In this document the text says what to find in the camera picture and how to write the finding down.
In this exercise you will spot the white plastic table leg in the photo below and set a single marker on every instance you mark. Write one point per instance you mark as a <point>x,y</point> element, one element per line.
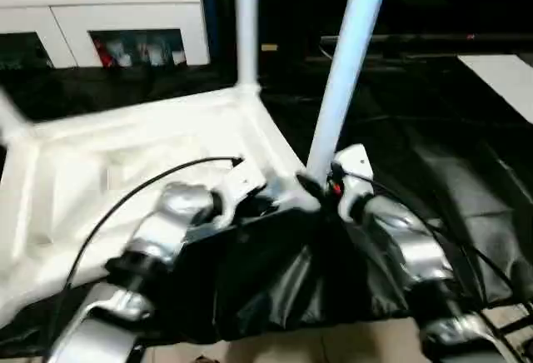
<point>346,55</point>
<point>246,22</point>
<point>12,121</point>

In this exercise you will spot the white plastic table top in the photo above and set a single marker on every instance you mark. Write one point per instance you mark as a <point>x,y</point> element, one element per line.
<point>100,163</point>

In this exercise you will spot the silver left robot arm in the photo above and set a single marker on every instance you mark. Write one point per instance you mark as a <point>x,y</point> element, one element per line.
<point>158,230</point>

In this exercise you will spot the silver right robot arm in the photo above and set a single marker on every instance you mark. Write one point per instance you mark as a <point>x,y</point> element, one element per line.
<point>408,246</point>

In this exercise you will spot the black plastic table mat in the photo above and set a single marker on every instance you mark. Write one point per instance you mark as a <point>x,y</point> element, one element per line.
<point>450,163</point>

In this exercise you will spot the small tan tag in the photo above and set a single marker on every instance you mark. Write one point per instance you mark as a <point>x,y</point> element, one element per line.
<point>269,47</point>

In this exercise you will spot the white flat board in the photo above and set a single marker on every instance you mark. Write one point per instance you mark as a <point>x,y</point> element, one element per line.
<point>504,80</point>

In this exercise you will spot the white glass-door cabinet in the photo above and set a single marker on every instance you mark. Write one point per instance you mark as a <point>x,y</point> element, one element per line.
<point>92,13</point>

